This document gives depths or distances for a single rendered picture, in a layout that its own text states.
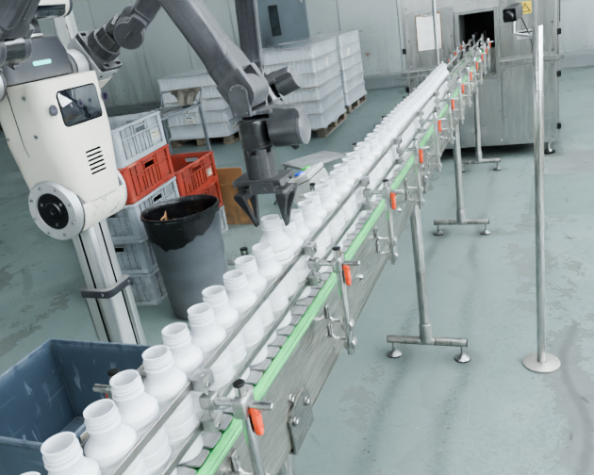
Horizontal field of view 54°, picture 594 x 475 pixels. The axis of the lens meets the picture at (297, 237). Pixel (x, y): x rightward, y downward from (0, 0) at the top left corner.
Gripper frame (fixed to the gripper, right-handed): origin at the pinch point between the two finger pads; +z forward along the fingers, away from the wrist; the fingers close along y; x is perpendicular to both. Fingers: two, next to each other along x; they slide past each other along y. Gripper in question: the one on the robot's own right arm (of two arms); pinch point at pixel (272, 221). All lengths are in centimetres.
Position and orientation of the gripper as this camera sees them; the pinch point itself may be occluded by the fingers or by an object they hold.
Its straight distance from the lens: 112.6
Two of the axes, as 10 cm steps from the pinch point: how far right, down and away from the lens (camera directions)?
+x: 3.4, -3.8, 8.6
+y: 9.2, -0.2, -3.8
